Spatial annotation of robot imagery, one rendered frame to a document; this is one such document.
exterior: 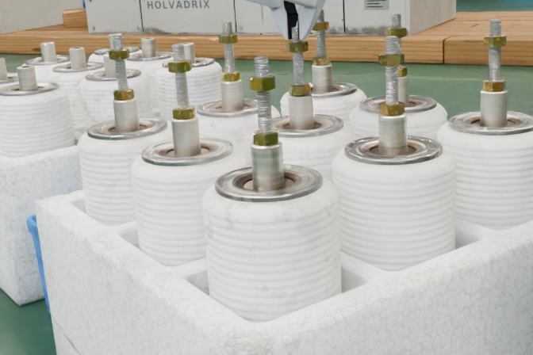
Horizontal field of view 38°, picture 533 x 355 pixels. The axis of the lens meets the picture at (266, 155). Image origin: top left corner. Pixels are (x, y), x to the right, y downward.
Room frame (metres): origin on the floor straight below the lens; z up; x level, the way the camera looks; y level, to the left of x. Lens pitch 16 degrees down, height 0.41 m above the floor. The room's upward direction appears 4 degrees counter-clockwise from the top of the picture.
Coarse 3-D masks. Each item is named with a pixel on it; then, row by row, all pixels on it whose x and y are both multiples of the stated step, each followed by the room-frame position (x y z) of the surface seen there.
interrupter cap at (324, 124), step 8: (272, 120) 0.69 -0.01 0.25; (280, 120) 0.69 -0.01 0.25; (288, 120) 0.69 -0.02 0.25; (320, 120) 0.68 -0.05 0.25; (328, 120) 0.68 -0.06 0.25; (336, 120) 0.68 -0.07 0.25; (280, 128) 0.66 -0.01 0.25; (288, 128) 0.67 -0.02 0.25; (312, 128) 0.67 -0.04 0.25; (320, 128) 0.65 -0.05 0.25; (328, 128) 0.64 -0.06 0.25; (336, 128) 0.65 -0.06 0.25; (280, 136) 0.64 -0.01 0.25; (288, 136) 0.64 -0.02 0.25; (296, 136) 0.64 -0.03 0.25; (304, 136) 0.64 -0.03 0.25; (312, 136) 0.64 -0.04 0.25
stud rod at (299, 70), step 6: (294, 30) 0.67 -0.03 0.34; (294, 36) 0.67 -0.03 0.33; (294, 42) 0.67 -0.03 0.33; (294, 54) 0.67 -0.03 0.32; (300, 54) 0.67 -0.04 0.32; (294, 60) 0.67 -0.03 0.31; (300, 60) 0.67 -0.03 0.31; (294, 66) 0.67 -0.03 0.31; (300, 66) 0.67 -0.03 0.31; (294, 72) 0.67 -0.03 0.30; (300, 72) 0.67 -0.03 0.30; (294, 78) 0.67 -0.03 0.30; (300, 78) 0.67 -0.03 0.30; (300, 84) 0.67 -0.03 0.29
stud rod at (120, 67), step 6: (114, 36) 0.70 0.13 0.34; (120, 36) 0.70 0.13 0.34; (114, 42) 0.70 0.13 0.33; (120, 42) 0.70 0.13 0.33; (114, 48) 0.70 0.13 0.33; (120, 48) 0.70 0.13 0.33; (120, 60) 0.70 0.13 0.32; (120, 66) 0.70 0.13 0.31; (120, 72) 0.70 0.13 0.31; (126, 72) 0.71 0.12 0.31; (120, 78) 0.70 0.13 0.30; (126, 78) 0.70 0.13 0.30; (120, 84) 0.70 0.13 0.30; (126, 84) 0.70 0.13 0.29; (120, 90) 0.70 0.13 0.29
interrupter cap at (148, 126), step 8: (112, 120) 0.73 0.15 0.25; (144, 120) 0.73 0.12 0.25; (152, 120) 0.73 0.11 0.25; (160, 120) 0.72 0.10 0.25; (88, 128) 0.70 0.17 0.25; (96, 128) 0.71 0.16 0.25; (104, 128) 0.71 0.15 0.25; (112, 128) 0.71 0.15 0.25; (144, 128) 0.71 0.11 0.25; (152, 128) 0.69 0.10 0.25; (160, 128) 0.69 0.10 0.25; (96, 136) 0.68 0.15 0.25; (104, 136) 0.67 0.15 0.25; (112, 136) 0.67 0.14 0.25; (120, 136) 0.67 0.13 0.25; (128, 136) 0.67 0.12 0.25; (136, 136) 0.67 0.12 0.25; (144, 136) 0.67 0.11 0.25
